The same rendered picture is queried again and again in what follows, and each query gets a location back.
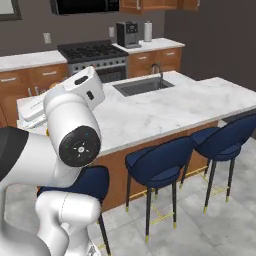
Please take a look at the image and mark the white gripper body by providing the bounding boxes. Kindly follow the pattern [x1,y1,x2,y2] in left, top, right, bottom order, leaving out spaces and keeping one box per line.
[18,94,48,130]

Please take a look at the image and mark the long wooden base cupboard run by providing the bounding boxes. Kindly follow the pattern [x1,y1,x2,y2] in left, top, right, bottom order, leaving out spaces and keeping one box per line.
[0,62,70,128]

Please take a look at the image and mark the black and steel gas range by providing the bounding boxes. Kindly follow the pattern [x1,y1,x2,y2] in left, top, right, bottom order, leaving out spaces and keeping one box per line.
[57,39,130,84]

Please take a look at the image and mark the dark framed window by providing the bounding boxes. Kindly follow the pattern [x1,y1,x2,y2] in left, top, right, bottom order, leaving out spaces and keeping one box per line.
[0,0,22,22]

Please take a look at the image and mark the navy blue bar stool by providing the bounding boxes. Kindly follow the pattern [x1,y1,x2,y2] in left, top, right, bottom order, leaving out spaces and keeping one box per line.
[190,113,256,214]
[124,135,195,244]
[37,165,113,256]

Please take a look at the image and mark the black microwave oven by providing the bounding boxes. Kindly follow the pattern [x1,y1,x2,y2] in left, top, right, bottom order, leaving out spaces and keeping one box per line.
[49,0,120,16]

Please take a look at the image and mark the steel sink basin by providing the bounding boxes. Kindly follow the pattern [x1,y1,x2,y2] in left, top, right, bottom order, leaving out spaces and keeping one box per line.
[112,74,175,98]

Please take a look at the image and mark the grey coffee machine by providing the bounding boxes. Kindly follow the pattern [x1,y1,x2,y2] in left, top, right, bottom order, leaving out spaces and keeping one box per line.
[115,20,143,50]

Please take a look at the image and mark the wooden kitchen island base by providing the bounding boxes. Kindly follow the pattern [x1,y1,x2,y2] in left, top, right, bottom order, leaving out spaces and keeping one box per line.
[93,120,219,213]

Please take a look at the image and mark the short wooden base cupboard run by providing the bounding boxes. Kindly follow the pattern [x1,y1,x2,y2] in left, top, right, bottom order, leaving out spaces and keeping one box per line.
[127,47,183,79]

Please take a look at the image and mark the dark curved tap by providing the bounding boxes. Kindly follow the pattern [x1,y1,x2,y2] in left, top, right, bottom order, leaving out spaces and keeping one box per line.
[151,63,165,86]

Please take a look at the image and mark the white paper towel roll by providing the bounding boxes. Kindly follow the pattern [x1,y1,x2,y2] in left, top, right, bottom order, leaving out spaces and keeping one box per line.
[143,20,154,43]

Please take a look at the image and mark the wooden wall cupboards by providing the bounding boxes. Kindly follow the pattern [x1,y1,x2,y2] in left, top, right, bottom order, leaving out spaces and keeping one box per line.
[119,0,201,15]

